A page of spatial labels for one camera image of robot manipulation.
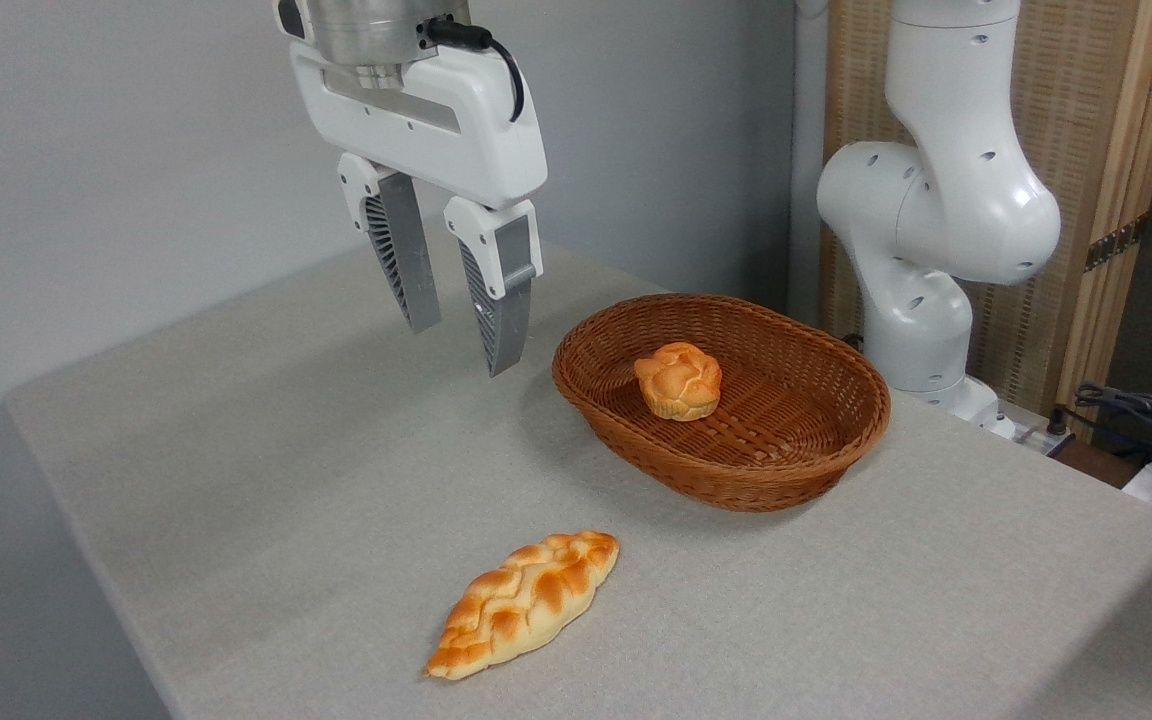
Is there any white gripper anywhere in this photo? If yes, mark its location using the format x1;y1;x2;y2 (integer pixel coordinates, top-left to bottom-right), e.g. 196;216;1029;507
276;0;548;378

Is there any round golden bread roll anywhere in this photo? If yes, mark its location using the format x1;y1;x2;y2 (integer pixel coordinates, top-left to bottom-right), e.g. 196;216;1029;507
633;342;724;422

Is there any braided golden bread loaf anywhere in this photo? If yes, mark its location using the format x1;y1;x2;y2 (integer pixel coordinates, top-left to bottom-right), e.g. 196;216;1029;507
424;530;621;682

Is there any brown wicker basket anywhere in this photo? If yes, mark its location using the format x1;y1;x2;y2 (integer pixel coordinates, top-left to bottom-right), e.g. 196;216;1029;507
551;293;892;514

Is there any wooden folding screen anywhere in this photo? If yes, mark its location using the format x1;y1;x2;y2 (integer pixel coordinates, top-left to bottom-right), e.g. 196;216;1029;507
821;0;1152;443

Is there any dark metal screen hinge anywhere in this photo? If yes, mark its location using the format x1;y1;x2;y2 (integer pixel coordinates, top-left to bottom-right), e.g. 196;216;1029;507
1083;211;1150;273

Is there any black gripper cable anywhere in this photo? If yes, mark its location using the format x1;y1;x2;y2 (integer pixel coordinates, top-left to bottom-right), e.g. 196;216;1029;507
423;17;527;124

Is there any black cable bundle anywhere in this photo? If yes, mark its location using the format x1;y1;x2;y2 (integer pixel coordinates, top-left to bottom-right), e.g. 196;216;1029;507
1054;383;1152;471

